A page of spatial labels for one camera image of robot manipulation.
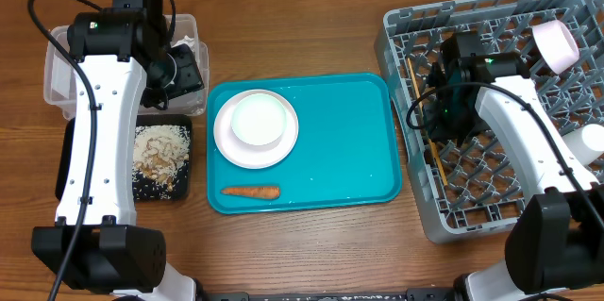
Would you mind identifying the wooden chopstick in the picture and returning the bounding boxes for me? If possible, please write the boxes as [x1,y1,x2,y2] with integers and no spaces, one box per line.
[428,139,448,187]
[406,58,423,110]

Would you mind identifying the white bowl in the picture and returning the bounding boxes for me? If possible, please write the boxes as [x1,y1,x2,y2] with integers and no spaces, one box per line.
[231,93,286,146]

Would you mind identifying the large pink plate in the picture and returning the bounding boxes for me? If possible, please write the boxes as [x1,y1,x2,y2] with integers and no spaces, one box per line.
[213,89,299,170]

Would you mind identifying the small pink plate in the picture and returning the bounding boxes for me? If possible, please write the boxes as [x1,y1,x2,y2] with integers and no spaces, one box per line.
[532,20,579,75]

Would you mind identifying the white paper cup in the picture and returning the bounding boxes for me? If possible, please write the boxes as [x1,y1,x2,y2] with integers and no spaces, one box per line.
[562,124,604,166]

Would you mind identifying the orange carrot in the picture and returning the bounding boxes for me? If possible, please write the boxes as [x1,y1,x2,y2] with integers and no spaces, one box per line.
[221,186,280,200]

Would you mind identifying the foil ball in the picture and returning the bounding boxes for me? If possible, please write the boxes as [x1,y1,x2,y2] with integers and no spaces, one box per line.
[174,35,195,49]

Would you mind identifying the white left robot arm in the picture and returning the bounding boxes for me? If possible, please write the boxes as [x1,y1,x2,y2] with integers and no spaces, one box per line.
[31,0,206,300]

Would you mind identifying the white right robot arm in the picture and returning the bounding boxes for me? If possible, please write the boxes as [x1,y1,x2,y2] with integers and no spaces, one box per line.
[407,31,603,300]

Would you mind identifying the black waste tray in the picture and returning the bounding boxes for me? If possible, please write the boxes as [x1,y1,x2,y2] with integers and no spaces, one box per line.
[55,112,193,204]

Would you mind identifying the grey dish rack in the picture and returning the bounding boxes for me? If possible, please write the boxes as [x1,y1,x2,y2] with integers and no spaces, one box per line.
[375,0,603,243]

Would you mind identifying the rice food scraps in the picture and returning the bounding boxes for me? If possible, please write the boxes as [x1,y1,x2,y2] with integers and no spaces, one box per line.
[131,124,192,200]

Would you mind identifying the clear plastic bin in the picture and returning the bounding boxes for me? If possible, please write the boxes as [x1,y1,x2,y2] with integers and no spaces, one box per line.
[43,14,210,120]

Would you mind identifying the teal plastic tray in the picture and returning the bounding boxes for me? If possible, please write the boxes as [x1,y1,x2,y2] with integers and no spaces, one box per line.
[206,73,403,214]

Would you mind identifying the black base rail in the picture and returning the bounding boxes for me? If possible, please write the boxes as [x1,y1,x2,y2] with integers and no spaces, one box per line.
[201,287,456,301]

